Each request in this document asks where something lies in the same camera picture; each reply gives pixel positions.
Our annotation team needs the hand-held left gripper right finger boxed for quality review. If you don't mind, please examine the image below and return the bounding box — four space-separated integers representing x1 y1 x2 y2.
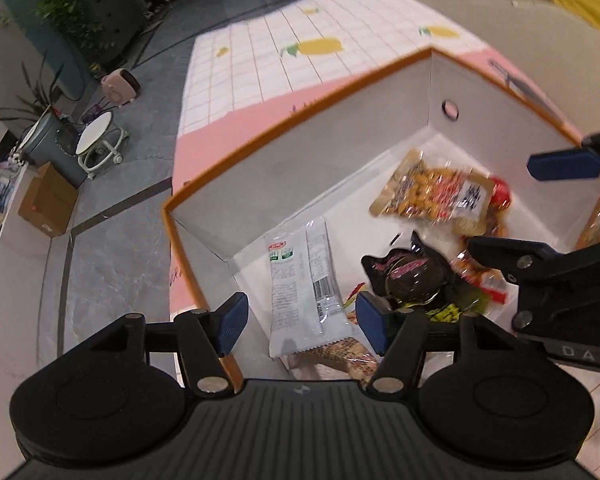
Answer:
356 291 521 395

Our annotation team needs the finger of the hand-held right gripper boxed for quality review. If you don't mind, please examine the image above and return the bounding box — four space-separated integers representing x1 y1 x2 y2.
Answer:
527 112 600 182
467 235 600 286

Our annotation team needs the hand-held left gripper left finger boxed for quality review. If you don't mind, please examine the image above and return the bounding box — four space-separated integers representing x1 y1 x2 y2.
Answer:
91 292 249 396

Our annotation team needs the peanut snack packet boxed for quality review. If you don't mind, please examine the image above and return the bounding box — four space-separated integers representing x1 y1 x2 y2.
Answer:
292 337 381 386
369 147 513 235

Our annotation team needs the black braised egg packet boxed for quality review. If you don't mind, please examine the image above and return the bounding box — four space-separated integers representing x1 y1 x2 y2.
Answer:
361 231 491 324

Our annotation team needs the white snack packet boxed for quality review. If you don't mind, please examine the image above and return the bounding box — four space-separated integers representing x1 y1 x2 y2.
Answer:
265 217 354 359

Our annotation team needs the orange cardboard box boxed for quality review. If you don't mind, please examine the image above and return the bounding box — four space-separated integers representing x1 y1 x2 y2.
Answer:
161 46 600 394

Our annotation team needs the beige sofa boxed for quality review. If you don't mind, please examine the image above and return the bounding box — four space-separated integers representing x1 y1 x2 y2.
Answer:
385 0 600 128

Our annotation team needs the brown cardboard carton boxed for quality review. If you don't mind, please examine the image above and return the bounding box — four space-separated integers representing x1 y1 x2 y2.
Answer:
18 161 79 239

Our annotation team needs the white wheeled stool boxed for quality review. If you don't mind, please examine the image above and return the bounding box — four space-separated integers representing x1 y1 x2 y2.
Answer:
76 111 130 180

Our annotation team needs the grey trash bin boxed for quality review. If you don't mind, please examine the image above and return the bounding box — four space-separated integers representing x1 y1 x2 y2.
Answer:
20 112 89 189

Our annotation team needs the pink heater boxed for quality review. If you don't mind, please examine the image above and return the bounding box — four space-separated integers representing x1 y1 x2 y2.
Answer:
101 68 142 107

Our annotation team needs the checkered tablecloth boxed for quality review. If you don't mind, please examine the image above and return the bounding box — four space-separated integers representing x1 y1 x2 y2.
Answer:
169 0 600 466

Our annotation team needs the spiky leaf plant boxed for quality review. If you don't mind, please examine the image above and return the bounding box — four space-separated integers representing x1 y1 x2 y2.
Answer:
0 50 77 132

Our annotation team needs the dark drawer cabinet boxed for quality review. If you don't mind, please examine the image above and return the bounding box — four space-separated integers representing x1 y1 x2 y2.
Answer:
75 0 149 57

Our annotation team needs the green trailing plant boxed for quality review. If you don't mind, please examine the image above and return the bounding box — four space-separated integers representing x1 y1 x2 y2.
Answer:
34 0 127 67

